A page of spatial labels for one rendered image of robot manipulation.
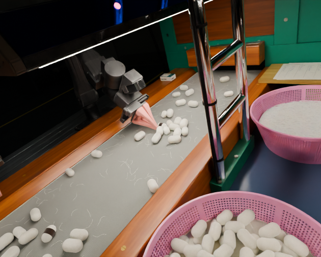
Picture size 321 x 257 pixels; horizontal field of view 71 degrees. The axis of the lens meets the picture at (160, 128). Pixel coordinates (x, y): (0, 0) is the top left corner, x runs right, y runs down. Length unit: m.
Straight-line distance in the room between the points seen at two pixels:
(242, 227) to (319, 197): 0.20
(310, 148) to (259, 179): 0.12
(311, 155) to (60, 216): 0.56
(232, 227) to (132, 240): 0.16
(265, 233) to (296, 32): 0.68
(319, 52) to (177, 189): 0.67
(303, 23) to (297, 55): 0.10
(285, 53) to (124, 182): 0.70
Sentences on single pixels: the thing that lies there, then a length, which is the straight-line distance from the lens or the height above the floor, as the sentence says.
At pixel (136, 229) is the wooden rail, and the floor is 0.76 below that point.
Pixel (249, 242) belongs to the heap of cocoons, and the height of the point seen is 0.74.
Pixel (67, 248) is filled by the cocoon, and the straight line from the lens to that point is 0.46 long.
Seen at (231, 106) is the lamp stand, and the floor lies 0.85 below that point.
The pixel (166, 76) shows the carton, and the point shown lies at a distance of 0.99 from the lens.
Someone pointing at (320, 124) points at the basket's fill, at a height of 0.74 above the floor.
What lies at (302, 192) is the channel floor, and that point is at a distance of 0.56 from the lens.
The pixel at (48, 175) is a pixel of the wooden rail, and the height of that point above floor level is 0.76.
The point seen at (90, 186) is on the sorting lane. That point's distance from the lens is 0.58.
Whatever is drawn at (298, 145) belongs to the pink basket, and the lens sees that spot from 0.57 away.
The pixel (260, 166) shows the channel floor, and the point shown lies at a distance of 0.61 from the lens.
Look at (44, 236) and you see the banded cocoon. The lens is 0.51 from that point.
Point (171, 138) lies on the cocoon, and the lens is 0.60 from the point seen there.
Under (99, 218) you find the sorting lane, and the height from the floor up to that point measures 0.74.
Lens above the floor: 1.08
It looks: 30 degrees down
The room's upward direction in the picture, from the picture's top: 16 degrees counter-clockwise
